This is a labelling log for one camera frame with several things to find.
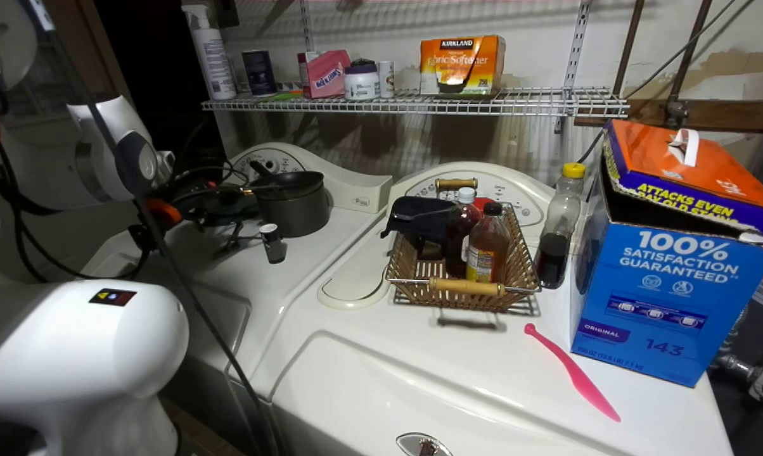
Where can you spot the white washing machine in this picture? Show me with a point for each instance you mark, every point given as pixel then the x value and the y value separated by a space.
pixel 358 197

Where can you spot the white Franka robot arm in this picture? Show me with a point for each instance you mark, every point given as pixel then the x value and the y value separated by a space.
pixel 78 363

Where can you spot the tall white plastic bottle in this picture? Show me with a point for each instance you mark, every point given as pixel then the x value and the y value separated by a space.
pixel 217 59

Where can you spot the white dryer machine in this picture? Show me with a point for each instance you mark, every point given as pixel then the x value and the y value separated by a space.
pixel 447 381

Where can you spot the black plastic item in basket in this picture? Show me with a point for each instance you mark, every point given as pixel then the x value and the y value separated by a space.
pixel 421 220

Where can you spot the dark liquid bottle yellow cap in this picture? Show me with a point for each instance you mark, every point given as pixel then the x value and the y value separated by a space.
pixel 560 229

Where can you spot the small black shaker silver cap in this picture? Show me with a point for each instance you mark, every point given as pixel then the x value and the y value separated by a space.
pixel 273 244

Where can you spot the pink cardboard box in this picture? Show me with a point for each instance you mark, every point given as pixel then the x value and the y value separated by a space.
pixel 326 76

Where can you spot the brown bottle yellow label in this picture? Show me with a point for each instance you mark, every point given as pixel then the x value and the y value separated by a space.
pixel 485 244

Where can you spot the metal shelf upright rail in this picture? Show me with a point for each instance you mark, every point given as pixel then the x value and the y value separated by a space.
pixel 576 50
pixel 306 24

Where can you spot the red capped sauce bottle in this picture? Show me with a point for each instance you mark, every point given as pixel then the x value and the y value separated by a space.
pixel 475 210

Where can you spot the pink plastic spatula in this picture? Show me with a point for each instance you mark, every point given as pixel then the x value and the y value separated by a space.
pixel 576 375

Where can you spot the blue detergent box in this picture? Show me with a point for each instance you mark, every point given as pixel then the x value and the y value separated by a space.
pixel 667 295

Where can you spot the dark cylindrical can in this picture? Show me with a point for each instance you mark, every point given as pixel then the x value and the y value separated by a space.
pixel 260 71

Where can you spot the black cooking pot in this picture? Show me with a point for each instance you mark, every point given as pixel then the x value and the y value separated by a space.
pixel 296 202

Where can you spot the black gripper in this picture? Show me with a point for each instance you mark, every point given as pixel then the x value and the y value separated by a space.
pixel 207 197

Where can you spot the metal pipe frame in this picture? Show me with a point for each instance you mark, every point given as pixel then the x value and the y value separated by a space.
pixel 684 66

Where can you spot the white jar dark lid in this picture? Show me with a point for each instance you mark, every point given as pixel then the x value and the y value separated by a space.
pixel 362 82

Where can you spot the orange yellow cardboard box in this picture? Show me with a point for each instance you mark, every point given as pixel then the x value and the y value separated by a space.
pixel 461 66

